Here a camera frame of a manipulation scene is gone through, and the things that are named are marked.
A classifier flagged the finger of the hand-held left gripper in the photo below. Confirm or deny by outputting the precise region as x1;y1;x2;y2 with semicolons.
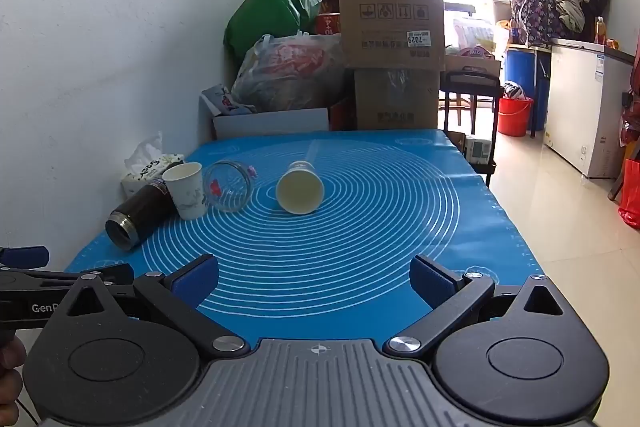
0;246;50;269
0;263;135;292

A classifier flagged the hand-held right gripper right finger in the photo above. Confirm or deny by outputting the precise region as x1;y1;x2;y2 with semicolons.
385;254;576;360

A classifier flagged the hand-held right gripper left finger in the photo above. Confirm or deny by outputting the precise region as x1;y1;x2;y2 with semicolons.
50;253;251;360

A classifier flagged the beige paper cup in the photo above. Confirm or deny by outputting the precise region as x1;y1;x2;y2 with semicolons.
276;160;325;215

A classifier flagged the white printed paper cup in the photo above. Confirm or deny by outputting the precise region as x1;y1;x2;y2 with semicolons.
162;162;209;222

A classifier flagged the person's left hand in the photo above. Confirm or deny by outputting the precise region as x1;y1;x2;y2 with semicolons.
0;336;27;414

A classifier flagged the black thermos bottle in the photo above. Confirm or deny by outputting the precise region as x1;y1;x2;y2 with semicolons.
105;179;177;252

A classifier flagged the blue silicone mat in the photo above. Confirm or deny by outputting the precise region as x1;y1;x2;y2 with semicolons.
64;129;546;344

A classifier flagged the clear glass jar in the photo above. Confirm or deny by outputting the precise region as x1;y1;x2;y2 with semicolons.
202;160;259;213

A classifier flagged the tissue pack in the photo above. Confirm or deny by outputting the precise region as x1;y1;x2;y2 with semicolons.
121;132;185;196

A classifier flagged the small white carton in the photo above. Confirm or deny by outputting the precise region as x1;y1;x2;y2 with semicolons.
464;136;494;166

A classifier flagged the white flat box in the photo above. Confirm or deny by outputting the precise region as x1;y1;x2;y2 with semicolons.
212;108;331;141

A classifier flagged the small printed bag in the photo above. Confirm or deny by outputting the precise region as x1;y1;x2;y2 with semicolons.
201;84;259;117

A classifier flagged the red bucket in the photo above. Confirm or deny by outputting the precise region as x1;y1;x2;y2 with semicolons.
497;97;535;137

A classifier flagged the small cardboard box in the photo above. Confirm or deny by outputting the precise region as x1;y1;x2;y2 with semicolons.
354;68;441;132

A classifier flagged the black cart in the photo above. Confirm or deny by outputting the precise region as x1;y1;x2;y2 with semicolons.
438;71;505;188

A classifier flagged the red bag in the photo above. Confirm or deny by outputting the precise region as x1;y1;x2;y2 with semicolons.
617;157;640;229

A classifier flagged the flat cardboard box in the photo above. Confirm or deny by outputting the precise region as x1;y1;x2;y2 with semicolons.
444;54;502;78

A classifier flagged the clear plastic bag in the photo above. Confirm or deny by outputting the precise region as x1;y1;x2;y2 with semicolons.
231;31;346;113

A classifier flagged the white chest freezer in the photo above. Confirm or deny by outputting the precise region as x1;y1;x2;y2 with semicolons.
544;38;637;180

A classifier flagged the blue barrel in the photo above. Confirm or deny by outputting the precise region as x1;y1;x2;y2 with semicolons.
503;47;551;132

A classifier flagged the green plastic bag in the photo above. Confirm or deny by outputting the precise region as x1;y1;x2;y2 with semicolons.
223;0;324;68

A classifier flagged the red box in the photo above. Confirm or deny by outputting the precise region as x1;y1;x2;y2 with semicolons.
315;13;343;36

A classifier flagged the large cardboard box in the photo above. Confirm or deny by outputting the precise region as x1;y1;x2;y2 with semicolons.
333;0;446;70

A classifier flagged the dark floral bag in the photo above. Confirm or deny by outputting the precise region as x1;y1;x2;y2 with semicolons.
509;0;569;48

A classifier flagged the dark hanging jacket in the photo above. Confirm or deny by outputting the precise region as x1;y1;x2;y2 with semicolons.
587;0;611;42

